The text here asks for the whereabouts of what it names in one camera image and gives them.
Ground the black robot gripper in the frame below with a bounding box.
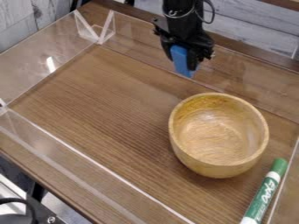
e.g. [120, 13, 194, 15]
[152, 13, 214, 71]

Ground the blue rectangular block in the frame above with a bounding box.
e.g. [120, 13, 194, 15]
[170, 45, 194, 78]

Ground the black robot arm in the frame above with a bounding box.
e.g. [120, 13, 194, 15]
[152, 0, 214, 72]

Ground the light wooden bowl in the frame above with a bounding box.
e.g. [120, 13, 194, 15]
[168, 93, 269, 179]

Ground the green Expo marker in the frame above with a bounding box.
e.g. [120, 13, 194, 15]
[238, 158, 288, 224]

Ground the clear acrylic tray wall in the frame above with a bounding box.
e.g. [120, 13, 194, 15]
[0, 5, 299, 224]

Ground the black metal bracket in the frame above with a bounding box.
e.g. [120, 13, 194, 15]
[25, 196, 66, 224]

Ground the black cable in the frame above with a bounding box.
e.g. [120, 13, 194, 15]
[0, 197, 39, 224]

